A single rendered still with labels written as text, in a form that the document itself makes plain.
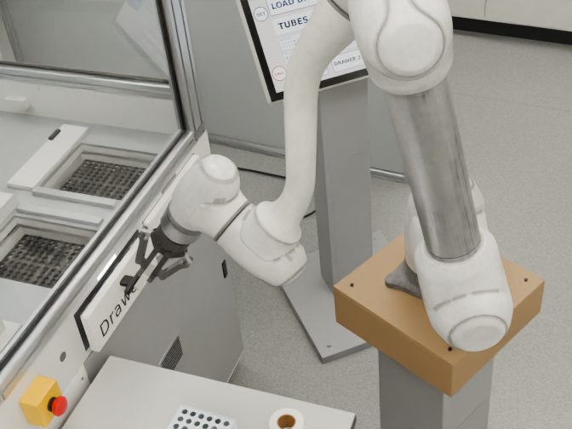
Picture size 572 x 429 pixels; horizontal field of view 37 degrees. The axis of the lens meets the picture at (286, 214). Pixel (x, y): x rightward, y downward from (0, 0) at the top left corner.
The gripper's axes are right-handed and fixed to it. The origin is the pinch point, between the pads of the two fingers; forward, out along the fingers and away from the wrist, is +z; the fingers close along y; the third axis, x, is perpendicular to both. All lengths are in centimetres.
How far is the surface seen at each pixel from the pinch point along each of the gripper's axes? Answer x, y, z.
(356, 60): -89, -14, -19
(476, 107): -227, -83, 56
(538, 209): -159, -113, 35
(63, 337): 19.5, 6.7, 6.7
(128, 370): 12.9, -9.0, 14.4
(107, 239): -3.3, 11.4, 0.5
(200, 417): 21.7, -25.6, -0.2
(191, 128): -47.2, 11.6, 0.0
